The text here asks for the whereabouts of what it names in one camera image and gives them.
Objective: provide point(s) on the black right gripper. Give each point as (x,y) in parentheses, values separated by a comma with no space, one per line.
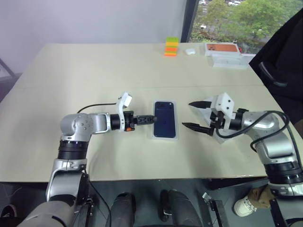
(217,121)

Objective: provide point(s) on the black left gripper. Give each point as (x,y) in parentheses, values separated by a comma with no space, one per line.
(129,120)

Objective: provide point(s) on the dark blue smartphone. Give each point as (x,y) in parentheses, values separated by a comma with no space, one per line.
(165,123)

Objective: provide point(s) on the white phone box base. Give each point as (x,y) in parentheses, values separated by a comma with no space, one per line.
(165,139)

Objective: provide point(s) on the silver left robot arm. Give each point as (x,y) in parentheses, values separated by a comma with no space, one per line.
(78,125)

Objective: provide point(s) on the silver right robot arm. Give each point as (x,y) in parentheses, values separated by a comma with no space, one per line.
(270,142)

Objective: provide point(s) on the white rectangular box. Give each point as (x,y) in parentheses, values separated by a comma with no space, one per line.
(228,62)

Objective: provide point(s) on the orange phone picture box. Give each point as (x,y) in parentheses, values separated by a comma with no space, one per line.
(221,48)

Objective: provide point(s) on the white earbuds case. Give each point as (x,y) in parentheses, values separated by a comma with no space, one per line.
(189,51)

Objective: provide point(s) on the green orange block stack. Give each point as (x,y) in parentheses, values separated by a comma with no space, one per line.
(171,46)

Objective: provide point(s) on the narrow dark rounded shape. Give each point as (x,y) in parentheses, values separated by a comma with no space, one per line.
(124,209)

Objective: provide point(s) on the wide dark rounded shape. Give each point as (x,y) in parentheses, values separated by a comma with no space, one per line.
(181,208)

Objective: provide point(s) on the black under-table clamp stand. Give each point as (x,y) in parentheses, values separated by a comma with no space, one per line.
(90,208)
(216,212)

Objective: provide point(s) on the khaki trouser leg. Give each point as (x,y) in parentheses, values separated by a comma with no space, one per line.
(259,196)

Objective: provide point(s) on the white sneaker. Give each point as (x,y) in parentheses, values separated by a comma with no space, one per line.
(243,206)

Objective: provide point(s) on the green trees outside window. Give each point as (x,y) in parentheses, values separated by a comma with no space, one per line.
(236,21)

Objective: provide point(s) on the black jacket person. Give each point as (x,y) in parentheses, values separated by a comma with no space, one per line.
(286,52)

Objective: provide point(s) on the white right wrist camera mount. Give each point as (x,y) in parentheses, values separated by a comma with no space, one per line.
(225,101)

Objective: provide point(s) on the dark window frame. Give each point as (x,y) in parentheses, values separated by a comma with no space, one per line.
(189,19)

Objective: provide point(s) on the grey metal frame furniture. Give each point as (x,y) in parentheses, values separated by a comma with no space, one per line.
(7,71)

